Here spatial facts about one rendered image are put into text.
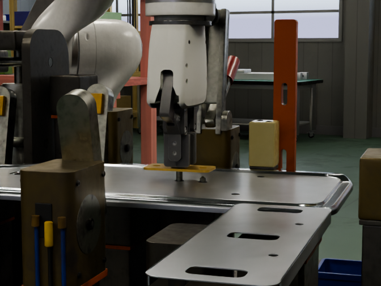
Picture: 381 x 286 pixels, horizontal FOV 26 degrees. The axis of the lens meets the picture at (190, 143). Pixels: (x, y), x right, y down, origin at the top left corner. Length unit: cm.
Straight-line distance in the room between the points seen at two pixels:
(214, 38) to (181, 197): 32
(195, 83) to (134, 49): 70
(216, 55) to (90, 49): 55
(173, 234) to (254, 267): 21
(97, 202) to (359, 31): 988
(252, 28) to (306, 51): 83
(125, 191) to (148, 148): 556
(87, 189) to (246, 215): 16
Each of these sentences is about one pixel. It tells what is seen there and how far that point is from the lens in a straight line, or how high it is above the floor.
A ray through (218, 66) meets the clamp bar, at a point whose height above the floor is 114.
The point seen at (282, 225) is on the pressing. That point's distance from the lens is 77.
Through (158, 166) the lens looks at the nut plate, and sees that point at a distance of 102.
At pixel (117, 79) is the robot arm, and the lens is 167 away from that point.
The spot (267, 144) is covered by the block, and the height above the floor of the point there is 104.
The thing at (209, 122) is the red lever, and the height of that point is 106.
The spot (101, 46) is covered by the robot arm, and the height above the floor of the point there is 116.
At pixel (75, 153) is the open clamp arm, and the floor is 105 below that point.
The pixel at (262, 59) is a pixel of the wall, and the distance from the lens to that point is 1139.
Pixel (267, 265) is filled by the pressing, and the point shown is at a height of 100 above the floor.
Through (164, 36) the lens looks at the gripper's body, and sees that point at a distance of 96.
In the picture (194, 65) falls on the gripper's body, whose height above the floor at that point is 114.
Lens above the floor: 116
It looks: 7 degrees down
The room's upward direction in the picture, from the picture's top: straight up
